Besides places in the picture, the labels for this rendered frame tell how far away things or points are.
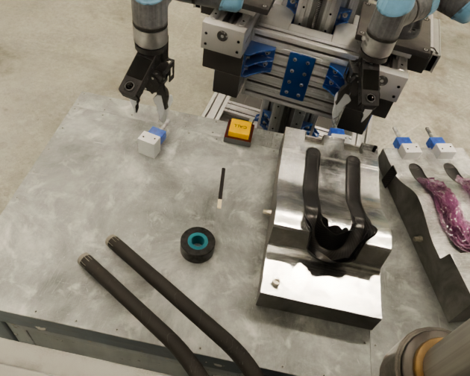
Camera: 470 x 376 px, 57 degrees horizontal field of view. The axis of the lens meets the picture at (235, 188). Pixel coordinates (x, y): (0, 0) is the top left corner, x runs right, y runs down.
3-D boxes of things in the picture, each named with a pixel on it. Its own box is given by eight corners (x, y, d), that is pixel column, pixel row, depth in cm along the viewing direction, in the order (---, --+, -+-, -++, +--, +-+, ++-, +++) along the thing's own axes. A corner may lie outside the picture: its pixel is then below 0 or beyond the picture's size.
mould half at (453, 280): (375, 160, 130) (390, 133, 121) (453, 160, 134) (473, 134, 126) (447, 322, 99) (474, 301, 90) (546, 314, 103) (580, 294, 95)
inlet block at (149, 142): (160, 124, 128) (160, 110, 124) (176, 130, 128) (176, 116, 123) (138, 152, 120) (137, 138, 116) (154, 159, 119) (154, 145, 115)
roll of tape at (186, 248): (185, 267, 99) (186, 259, 97) (176, 239, 104) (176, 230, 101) (218, 259, 102) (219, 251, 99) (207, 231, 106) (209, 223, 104)
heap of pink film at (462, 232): (409, 177, 119) (422, 157, 113) (467, 176, 122) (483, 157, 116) (450, 261, 103) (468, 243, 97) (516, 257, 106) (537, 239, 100)
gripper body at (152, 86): (174, 80, 109) (176, 36, 100) (158, 98, 104) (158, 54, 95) (148, 70, 110) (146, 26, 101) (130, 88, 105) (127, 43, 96)
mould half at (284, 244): (279, 148, 128) (289, 113, 118) (365, 167, 128) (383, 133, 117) (255, 305, 96) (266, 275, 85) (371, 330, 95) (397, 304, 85)
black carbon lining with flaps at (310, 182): (303, 151, 119) (312, 124, 111) (361, 163, 118) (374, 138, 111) (292, 259, 96) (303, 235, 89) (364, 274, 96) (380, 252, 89)
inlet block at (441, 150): (415, 133, 136) (423, 121, 132) (429, 133, 137) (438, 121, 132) (432, 165, 128) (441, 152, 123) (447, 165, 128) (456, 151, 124)
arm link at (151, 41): (157, 36, 91) (123, 25, 93) (157, 56, 95) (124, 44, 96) (174, 22, 96) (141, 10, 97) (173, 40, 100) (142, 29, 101)
